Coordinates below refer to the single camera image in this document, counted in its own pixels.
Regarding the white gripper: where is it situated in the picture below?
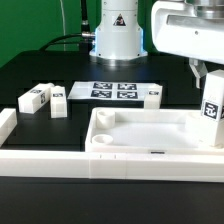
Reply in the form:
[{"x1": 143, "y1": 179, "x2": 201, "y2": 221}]
[{"x1": 151, "y1": 0, "x2": 224, "y2": 88}]

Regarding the white desk tabletop panel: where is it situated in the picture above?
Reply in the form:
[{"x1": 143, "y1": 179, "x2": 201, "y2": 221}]
[{"x1": 85, "y1": 107, "x2": 224, "y2": 156}]

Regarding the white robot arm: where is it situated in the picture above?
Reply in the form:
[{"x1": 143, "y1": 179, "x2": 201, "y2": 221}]
[{"x1": 90, "y1": 0, "x2": 224, "y2": 78}]

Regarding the white marker sheet with tags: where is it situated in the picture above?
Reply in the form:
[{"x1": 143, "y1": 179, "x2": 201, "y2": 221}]
[{"x1": 68, "y1": 81, "x2": 158, "y2": 101}]

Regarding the white U-shaped obstacle fence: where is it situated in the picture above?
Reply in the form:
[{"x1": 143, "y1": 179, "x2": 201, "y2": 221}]
[{"x1": 0, "y1": 108, "x2": 224, "y2": 183}]

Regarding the black cable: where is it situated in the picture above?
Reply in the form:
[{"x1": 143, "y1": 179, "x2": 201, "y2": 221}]
[{"x1": 39, "y1": 0, "x2": 98, "y2": 52}]

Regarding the white thin cable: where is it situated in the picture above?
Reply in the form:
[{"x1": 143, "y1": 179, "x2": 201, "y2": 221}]
[{"x1": 59, "y1": 0, "x2": 66, "y2": 52}]

